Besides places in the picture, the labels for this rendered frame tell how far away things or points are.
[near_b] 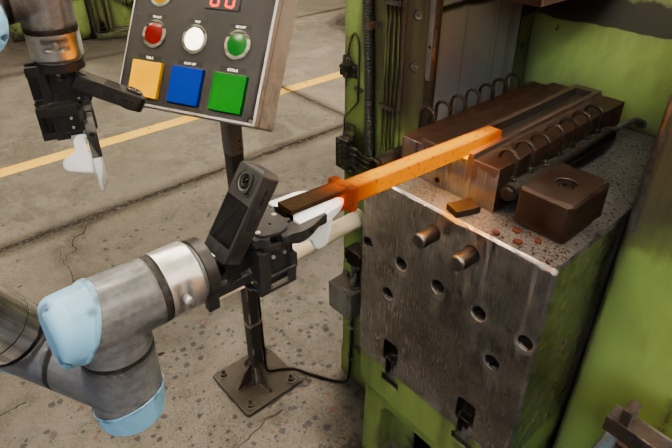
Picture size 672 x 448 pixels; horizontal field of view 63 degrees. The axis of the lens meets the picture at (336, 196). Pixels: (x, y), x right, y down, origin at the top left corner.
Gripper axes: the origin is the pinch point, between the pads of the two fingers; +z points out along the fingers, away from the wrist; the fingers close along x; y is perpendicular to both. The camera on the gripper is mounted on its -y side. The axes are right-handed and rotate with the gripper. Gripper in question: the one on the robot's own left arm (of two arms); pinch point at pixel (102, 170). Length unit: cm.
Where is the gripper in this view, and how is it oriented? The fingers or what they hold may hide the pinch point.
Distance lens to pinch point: 103.5
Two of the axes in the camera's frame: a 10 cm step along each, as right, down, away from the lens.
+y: -9.0, 2.3, -3.8
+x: 4.4, 4.7, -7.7
